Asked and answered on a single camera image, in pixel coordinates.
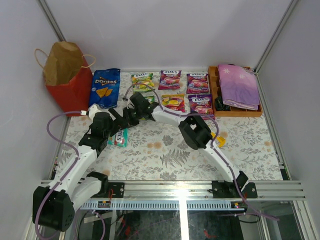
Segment teal snack package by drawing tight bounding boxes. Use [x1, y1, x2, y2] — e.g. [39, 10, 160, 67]
[107, 128, 128, 148]

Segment green snack package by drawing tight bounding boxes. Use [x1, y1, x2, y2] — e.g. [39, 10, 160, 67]
[131, 72, 155, 93]

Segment orange snack package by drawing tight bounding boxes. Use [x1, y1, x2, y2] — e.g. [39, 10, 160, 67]
[161, 94, 185, 113]

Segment blue Doritos chip bag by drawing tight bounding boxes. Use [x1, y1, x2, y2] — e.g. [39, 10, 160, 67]
[89, 68, 121, 109]

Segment purple candy bag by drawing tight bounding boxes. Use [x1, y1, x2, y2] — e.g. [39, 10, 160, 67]
[186, 73, 209, 94]
[158, 70, 182, 90]
[188, 94, 215, 119]

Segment red paper bag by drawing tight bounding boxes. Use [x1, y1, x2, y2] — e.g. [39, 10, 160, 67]
[36, 41, 96, 117]

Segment yellow snack bar packet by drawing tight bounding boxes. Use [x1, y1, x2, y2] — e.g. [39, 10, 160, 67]
[215, 135, 226, 148]

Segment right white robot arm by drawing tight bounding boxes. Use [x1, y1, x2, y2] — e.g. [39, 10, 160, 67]
[122, 92, 249, 198]

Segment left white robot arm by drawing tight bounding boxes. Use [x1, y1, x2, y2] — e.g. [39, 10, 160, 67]
[32, 104, 124, 232]

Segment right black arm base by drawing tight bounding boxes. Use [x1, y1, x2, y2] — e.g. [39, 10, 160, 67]
[211, 180, 258, 199]

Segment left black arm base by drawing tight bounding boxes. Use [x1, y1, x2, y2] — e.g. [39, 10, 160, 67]
[92, 182, 125, 199]

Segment floral table mat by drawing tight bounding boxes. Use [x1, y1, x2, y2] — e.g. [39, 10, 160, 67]
[54, 70, 285, 181]

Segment wooden compartment tray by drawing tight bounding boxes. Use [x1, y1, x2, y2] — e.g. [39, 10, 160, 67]
[207, 66, 263, 118]

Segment black item in tray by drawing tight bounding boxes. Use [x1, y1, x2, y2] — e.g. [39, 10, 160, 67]
[214, 96, 231, 112]

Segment purple star cloth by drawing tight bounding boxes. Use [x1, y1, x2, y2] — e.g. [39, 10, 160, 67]
[217, 64, 260, 111]

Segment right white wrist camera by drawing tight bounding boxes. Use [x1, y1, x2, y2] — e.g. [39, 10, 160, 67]
[122, 96, 132, 106]

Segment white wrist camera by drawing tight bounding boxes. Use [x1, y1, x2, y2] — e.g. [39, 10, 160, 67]
[80, 103, 103, 120]
[122, 96, 132, 106]

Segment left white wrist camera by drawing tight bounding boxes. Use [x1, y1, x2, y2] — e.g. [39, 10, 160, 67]
[80, 103, 103, 120]

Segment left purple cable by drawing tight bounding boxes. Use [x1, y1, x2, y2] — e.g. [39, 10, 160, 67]
[34, 111, 106, 240]

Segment aluminium front rail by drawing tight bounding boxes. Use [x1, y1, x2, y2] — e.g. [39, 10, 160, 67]
[37, 179, 307, 200]

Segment blue slotted cable duct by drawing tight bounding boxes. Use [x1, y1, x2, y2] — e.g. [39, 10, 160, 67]
[80, 199, 245, 211]

